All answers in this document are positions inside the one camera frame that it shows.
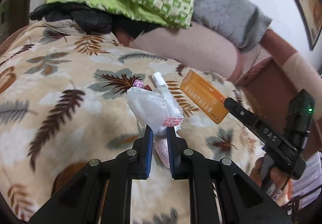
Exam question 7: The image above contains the clear plastic bag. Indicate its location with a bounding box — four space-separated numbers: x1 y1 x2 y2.
126 87 185 169

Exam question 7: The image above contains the black puffer jacket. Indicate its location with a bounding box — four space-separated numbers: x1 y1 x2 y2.
30 4 161 38

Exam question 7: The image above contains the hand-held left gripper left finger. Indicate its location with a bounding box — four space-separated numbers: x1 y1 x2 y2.
29 124 154 224

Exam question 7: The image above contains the grey folded cloth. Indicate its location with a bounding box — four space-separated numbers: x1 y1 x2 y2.
41 19 83 35

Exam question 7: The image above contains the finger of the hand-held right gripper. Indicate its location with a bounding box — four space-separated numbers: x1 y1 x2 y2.
223 97 263 131

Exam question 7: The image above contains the grey striped cloth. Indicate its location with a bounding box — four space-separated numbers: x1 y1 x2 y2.
289 150 322 212

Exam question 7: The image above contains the person's right hand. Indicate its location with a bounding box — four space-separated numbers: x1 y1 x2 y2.
250 157 293 203

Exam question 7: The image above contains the grey quilted pillow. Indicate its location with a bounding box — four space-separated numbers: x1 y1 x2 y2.
191 0 272 53

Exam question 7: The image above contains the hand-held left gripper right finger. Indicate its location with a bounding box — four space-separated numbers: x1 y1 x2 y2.
166 127 293 224

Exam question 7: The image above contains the brown wooden side panel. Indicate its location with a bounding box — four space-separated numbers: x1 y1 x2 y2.
236 56 302 121

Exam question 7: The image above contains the large framed wall picture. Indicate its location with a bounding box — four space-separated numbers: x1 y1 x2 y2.
270 0 322 51

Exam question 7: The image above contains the leaf print blanket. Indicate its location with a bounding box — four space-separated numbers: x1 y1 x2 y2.
0 21 267 224

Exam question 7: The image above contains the orange cardboard box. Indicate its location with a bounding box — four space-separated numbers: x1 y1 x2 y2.
180 69 230 124

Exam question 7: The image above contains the pink upholstered sofa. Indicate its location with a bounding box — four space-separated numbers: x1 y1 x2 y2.
114 23 322 104

